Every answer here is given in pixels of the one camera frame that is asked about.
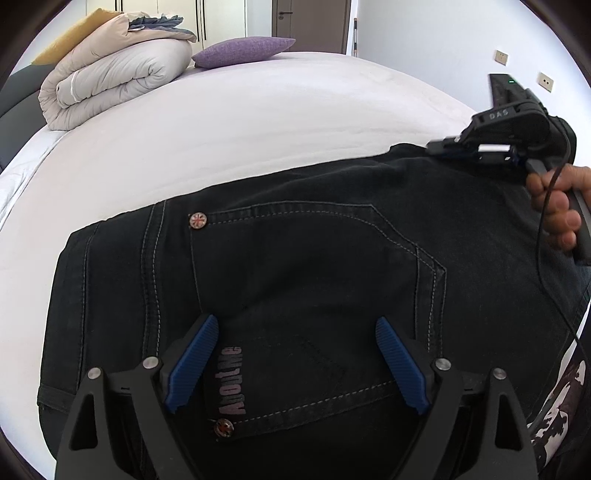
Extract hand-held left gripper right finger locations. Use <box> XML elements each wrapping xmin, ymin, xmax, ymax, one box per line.
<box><xmin>375</xmin><ymin>316</ymin><xmax>539</xmax><ymax>480</ymax></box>

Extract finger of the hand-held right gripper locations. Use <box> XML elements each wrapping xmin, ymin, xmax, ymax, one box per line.
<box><xmin>425</xmin><ymin>136</ymin><xmax>481</xmax><ymax>160</ymax></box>

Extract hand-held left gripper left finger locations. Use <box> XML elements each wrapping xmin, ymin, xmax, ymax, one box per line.
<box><xmin>54</xmin><ymin>313</ymin><xmax>219</xmax><ymax>480</ymax></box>

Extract black denim pants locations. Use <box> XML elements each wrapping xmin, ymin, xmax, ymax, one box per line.
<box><xmin>37</xmin><ymin>142</ymin><xmax>591</xmax><ymax>480</ymax></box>

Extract person's right hand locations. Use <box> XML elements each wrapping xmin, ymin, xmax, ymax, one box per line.
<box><xmin>525</xmin><ymin>164</ymin><xmax>591</xmax><ymax>252</ymax></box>

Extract camouflage clothing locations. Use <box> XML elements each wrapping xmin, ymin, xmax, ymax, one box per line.
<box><xmin>530</xmin><ymin>339</ymin><xmax>591</xmax><ymax>463</ymax></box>

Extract brown wooden door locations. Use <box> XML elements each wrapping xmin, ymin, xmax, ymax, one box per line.
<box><xmin>271</xmin><ymin>0</ymin><xmax>352</xmax><ymax>54</ymax></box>

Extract purple pillow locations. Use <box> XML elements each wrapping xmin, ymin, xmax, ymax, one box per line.
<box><xmin>191</xmin><ymin>37</ymin><xmax>297</xmax><ymax>69</ymax></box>

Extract flat white pillow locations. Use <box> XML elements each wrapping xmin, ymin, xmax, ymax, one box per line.
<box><xmin>0</xmin><ymin>130</ymin><xmax>63</xmax><ymax>234</ymax></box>

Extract white wardrobe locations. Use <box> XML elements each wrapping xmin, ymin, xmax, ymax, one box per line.
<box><xmin>121</xmin><ymin>0</ymin><xmax>249</xmax><ymax>43</ymax></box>

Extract folded beige duvet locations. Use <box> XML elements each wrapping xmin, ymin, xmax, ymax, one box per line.
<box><xmin>39</xmin><ymin>13</ymin><xmax>195</xmax><ymax>132</ymax></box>

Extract folded grey-blue blanket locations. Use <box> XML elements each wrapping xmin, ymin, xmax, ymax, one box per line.
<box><xmin>126</xmin><ymin>14</ymin><xmax>198</xmax><ymax>44</ymax></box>

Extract grey upholstered headboard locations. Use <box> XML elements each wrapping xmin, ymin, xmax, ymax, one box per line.
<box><xmin>0</xmin><ymin>62</ymin><xmax>57</xmax><ymax>172</ymax></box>

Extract yellow pillow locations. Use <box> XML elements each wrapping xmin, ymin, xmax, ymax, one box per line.
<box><xmin>31</xmin><ymin>8</ymin><xmax>124</xmax><ymax>66</ymax></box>

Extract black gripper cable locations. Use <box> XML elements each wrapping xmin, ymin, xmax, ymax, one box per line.
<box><xmin>526</xmin><ymin>129</ymin><xmax>591</xmax><ymax>437</ymax></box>

